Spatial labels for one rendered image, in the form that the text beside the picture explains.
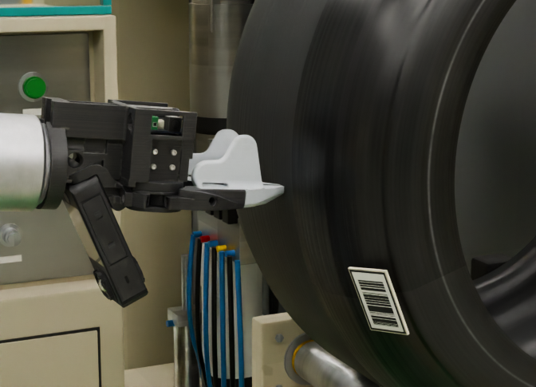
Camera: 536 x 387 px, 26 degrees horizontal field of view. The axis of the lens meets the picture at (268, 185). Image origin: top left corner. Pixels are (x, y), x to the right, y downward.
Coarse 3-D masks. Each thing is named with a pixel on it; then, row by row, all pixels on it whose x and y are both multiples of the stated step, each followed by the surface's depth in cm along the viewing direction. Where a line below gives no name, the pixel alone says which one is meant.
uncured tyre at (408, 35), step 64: (256, 0) 109; (320, 0) 97; (384, 0) 90; (448, 0) 89; (512, 0) 91; (256, 64) 104; (320, 64) 94; (384, 64) 90; (448, 64) 90; (256, 128) 103; (320, 128) 93; (384, 128) 90; (448, 128) 91; (320, 192) 94; (384, 192) 91; (448, 192) 92; (256, 256) 111; (320, 256) 96; (384, 256) 92; (448, 256) 93; (320, 320) 104; (448, 320) 94; (512, 320) 132; (384, 384) 103; (448, 384) 98; (512, 384) 98
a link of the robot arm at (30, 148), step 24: (0, 120) 87; (24, 120) 88; (0, 144) 85; (24, 144) 86; (48, 144) 88; (0, 168) 85; (24, 168) 86; (48, 168) 87; (0, 192) 86; (24, 192) 87
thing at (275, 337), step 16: (256, 320) 130; (272, 320) 130; (288, 320) 130; (256, 336) 130; (272, 336) 129; (288, 336) 130; (304, 336) 131; (256, 352) 130; (272, 352) 130; (288, 352) 130; (256, 368) 131; (272, 368) 130; (288, 368) 131; (256, 384) 131; (272, 384) 130; (288, 384) 131; (304, 384) 132
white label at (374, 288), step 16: (352, 272) 93; (368, 272) 92; (384, 272) 91; (368, 288) 93; (384, 288) 92; (368, 304) 94; (384, 304) 93; (368, 320) 95; (384, 320) 94; (400, 320) 92
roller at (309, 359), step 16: (304, 352) 129; (320, 352) 127; (304, 368) 128; (320, 368) 125; (336, 368) 123; (352, 368) 122; (320, 384) 125; (336, 384) 122; (352, 384) 119; (368, 384) 118
